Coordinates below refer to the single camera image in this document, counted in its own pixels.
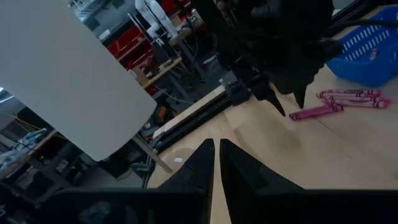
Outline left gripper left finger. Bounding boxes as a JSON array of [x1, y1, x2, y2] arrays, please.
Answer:
[[52, 138, 216, 224]]

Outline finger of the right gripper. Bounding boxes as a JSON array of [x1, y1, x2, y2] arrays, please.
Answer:
[[292, 82, 312, 110], [259, 83, 287, 118]]

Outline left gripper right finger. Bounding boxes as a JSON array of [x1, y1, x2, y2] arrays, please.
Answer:
[[220, 138, 398, 224]]

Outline blue plastic basket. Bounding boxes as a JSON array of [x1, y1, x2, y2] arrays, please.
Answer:
[[325, 5, 398, 88]]

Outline wooden workbench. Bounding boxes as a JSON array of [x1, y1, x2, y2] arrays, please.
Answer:
[[129, 55, 184, 91]]

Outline white machine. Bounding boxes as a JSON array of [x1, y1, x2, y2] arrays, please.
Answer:
[[134, 0, 178, 40]]

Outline white shade wooden table lamp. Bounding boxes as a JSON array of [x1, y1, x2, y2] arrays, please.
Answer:
[[0, 0, 206, 189]]

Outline red storage bin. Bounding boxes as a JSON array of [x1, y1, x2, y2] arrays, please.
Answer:
[[106, 24, 156, 72]]

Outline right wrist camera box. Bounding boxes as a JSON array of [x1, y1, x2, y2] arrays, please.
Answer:
[[224, 79, 252, 107]]

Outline black aluminium table frame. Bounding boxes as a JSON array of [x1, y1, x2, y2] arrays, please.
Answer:
[[150, 0, 398, 154]]

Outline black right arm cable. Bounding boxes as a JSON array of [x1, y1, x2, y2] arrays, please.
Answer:
[[323, 18, 398, 30]]

